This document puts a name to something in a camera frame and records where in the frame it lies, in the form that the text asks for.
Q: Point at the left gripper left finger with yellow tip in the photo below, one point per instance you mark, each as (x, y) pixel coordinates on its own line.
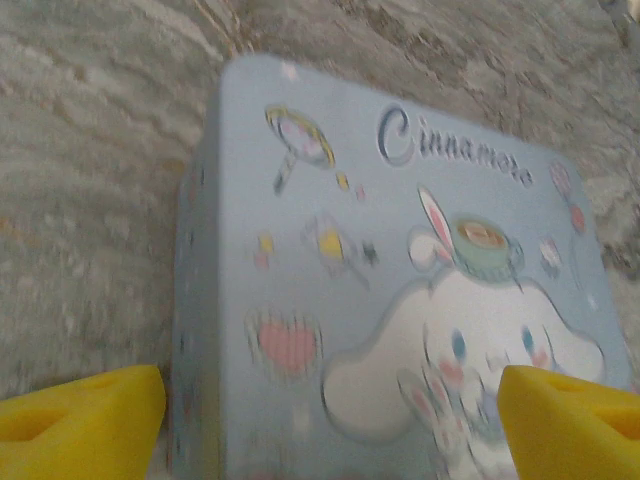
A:
(80, 430)

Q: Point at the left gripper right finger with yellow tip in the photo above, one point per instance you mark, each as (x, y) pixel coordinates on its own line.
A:
(570, 430)

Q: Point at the light blue cartoon tin box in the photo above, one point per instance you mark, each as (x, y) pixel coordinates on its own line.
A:
(350, 250)

